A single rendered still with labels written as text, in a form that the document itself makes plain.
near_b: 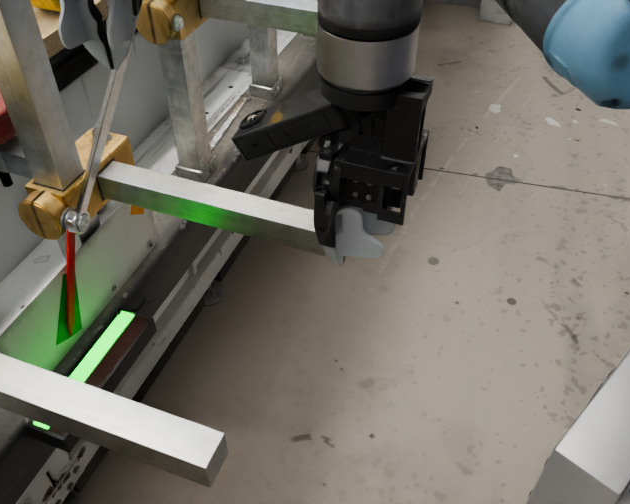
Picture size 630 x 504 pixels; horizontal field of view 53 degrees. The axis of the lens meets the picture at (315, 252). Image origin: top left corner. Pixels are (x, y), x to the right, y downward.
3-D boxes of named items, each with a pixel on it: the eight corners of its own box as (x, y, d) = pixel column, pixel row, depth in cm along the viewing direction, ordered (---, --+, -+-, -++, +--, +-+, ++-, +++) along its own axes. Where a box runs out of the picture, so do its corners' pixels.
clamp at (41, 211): (137, 172, 74) (128, 135, 71) (66, 246, 65) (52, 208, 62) (96, 161, 76) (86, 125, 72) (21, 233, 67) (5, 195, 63)
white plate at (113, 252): (160, 241, 83) (146, 181, 76) (30, 402, 66) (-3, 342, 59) (157, 240, 83) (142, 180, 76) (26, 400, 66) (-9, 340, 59)
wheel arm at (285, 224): (334, 242, 65) (335, 210, 62) (323, 264, 63) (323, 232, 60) (-6, 154, 77) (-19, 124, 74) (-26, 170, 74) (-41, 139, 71)
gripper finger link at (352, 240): (376, 296, 61) (383, 223, 55) (318, 280, 63) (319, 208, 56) (385, 274, 63) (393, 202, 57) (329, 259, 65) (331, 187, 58)
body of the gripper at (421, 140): (400, 234, 54) (416, 109, 45) (306, 211, 56) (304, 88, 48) (422, 182, 59) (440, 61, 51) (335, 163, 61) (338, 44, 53)
